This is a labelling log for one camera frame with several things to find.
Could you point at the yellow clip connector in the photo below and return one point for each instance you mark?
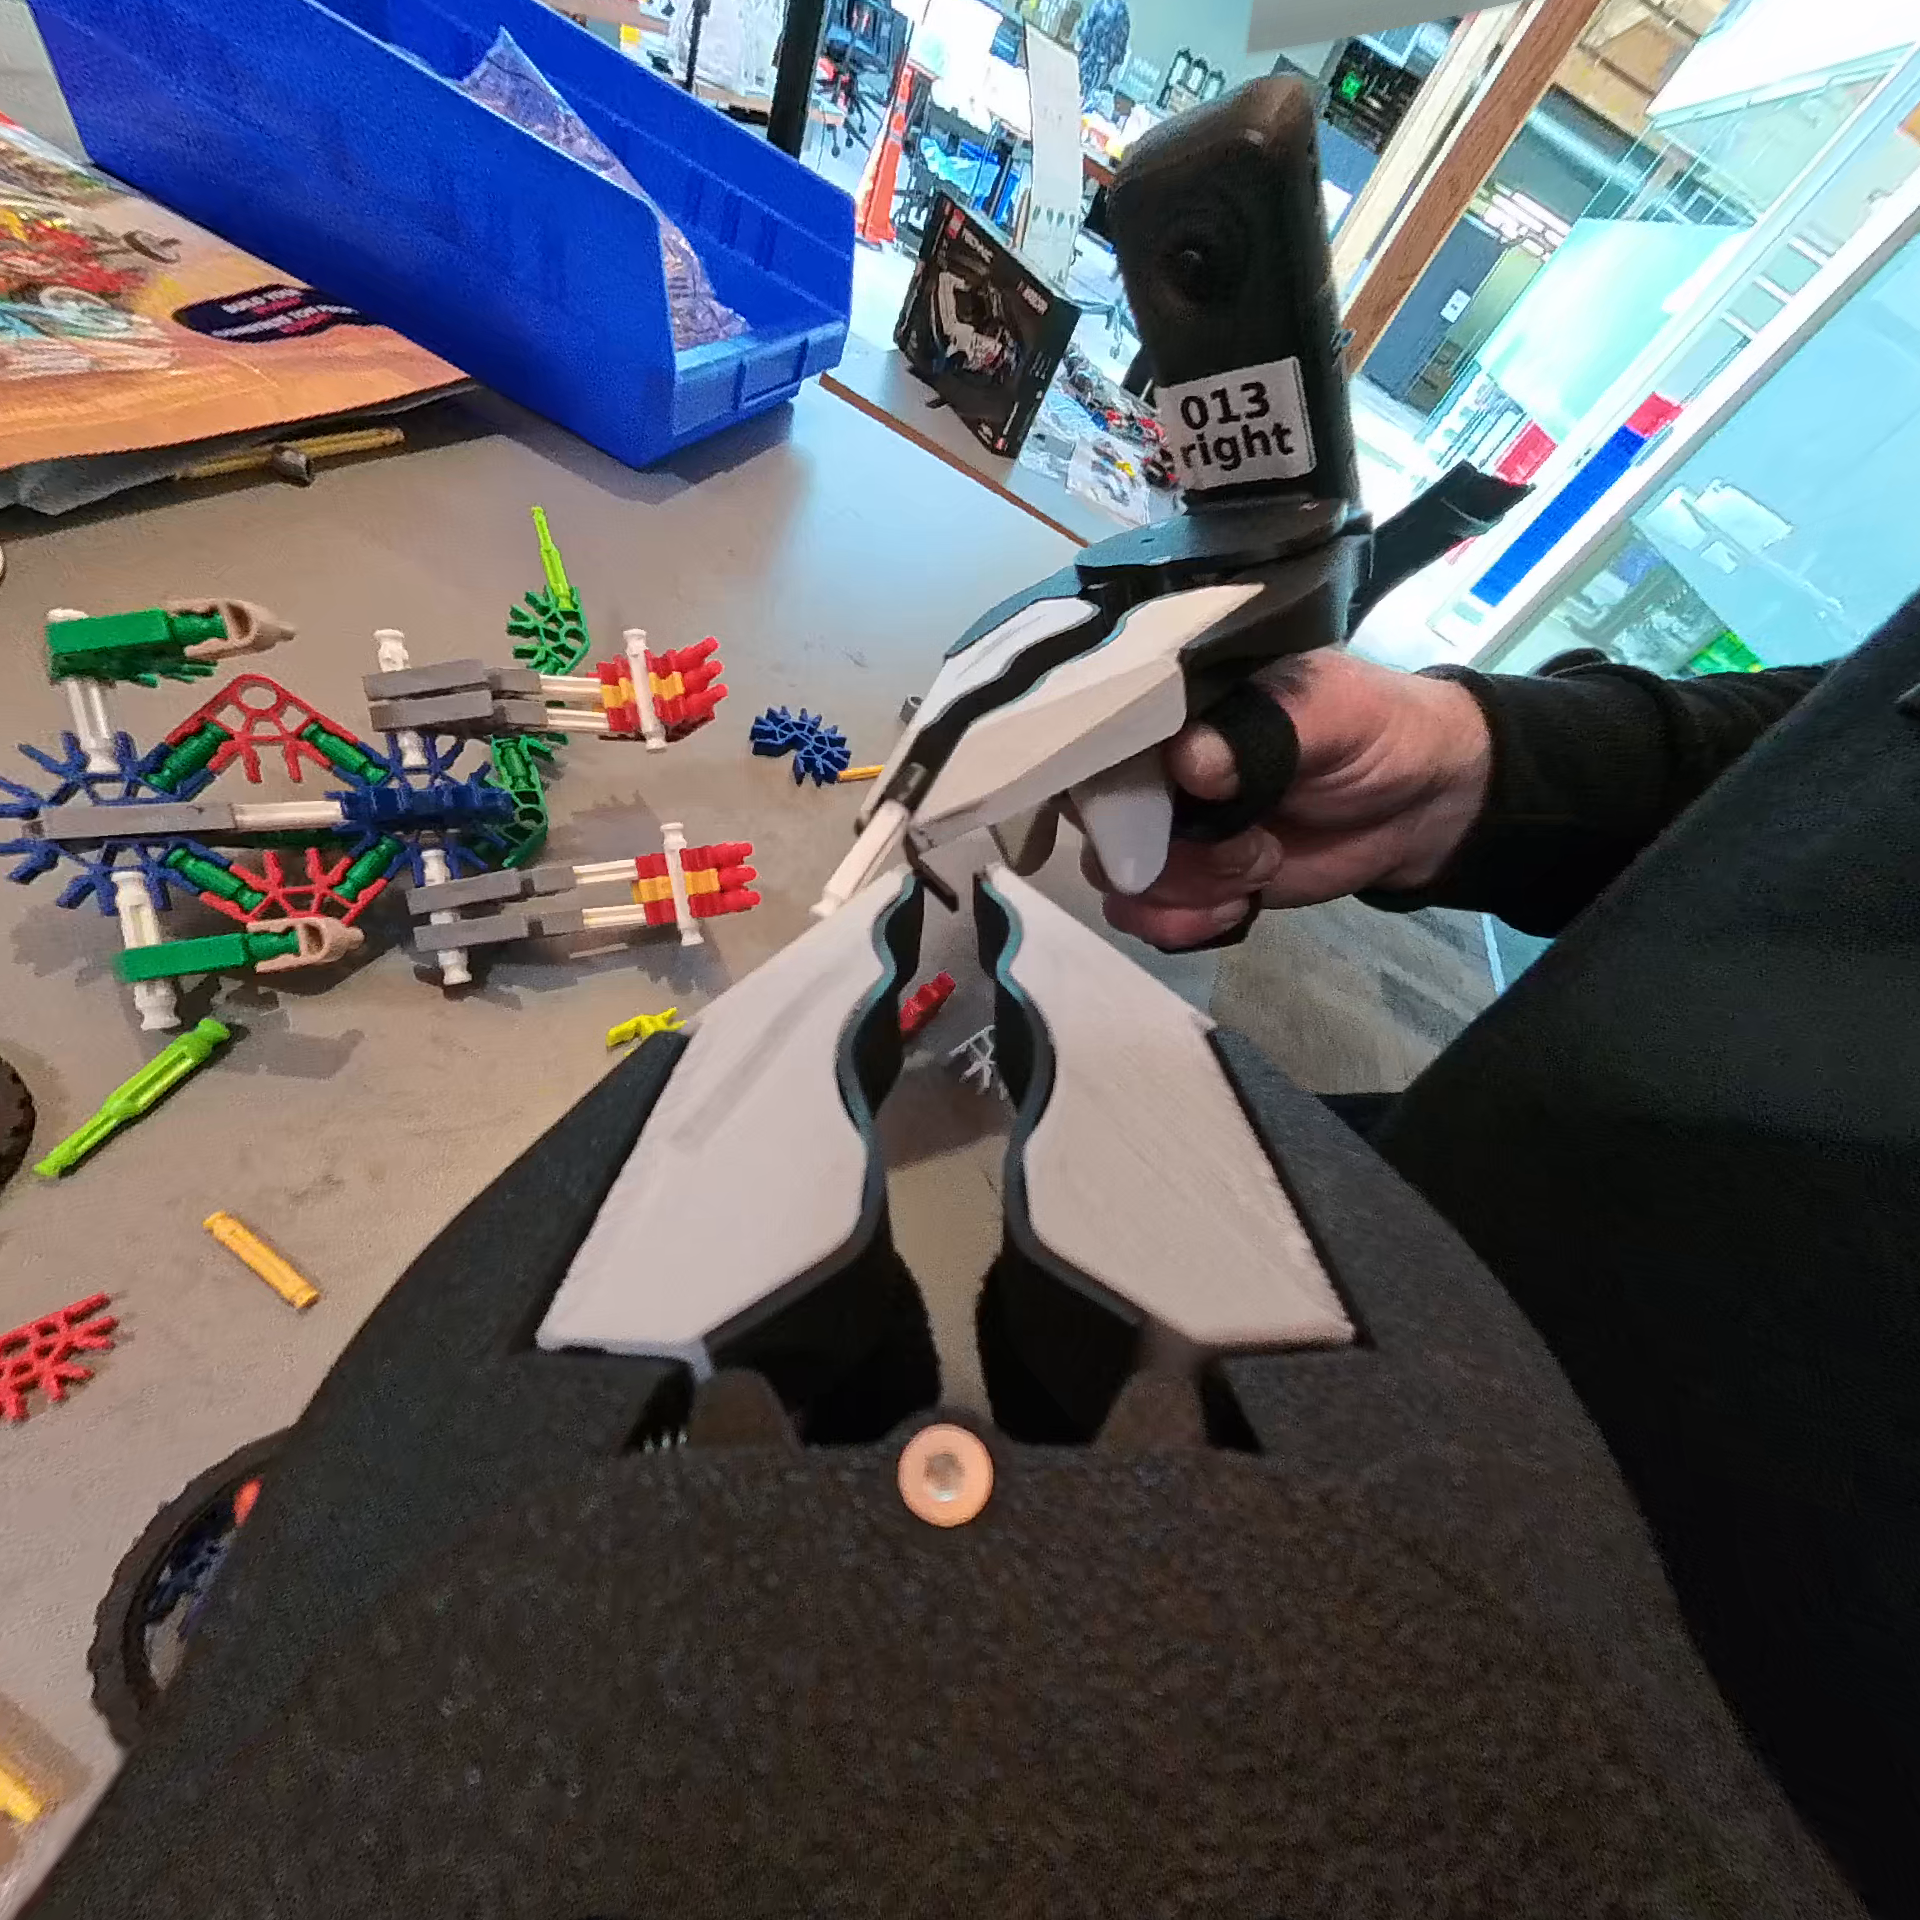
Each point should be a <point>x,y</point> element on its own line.
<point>650,1028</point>

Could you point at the person's dark clothing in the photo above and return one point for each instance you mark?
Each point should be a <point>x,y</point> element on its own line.
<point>1723,1350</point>

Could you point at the printed instruction booklet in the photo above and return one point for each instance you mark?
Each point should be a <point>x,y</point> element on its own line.
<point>178,359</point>

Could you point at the red toothed strip connector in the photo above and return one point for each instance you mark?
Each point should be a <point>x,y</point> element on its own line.
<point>919,1007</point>

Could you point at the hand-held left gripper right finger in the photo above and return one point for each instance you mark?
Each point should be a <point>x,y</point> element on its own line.
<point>1184,1181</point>

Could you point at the person's right hand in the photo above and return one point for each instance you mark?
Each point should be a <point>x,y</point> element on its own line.
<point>1382,778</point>

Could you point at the pile of toy parts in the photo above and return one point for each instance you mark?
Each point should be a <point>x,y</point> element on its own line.
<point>1097,433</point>

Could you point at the multicoloured construction toy model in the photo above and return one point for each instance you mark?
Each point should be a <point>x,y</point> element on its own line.
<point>421,812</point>

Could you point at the orange-red ladder connector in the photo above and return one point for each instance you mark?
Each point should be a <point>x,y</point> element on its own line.
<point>248,1499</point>

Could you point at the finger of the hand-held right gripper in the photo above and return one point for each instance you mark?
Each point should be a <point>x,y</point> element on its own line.
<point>972,673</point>
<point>1065,723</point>

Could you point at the lime green plastic rod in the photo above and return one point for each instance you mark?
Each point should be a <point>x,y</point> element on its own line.
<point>139,1096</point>

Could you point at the person's right forearm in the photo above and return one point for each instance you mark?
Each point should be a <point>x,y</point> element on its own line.
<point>1574,778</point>

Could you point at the blue snowflake connector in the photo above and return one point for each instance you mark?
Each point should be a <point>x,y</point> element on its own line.
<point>800,742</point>

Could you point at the small white connector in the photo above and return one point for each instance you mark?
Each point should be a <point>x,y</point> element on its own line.
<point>984,1066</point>

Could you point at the white plastic rod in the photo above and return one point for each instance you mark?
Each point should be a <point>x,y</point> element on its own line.
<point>862,860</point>

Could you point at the black pillar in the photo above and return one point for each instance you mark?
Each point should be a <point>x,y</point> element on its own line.
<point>800,78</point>

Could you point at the red fan connector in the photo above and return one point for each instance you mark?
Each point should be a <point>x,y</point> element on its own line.
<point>58,1363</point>

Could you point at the wooden pillar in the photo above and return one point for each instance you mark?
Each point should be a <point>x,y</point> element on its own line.
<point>1471,155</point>

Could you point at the long yellow rod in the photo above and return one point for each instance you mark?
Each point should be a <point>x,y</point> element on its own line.
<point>331,449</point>

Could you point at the dark blue connector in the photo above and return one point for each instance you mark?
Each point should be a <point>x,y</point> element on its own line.
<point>186,1572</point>

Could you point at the blue plastic bin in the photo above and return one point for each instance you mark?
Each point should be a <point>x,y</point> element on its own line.
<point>450,229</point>

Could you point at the orange half-circle connector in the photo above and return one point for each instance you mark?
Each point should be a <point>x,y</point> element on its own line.
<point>19,1789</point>

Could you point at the black box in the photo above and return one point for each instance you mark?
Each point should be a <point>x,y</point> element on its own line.
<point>984,330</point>

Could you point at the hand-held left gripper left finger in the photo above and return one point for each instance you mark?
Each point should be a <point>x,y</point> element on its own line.
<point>724,1181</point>

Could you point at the clear bag of parts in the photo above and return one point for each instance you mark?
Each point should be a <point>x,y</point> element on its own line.
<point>631,184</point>

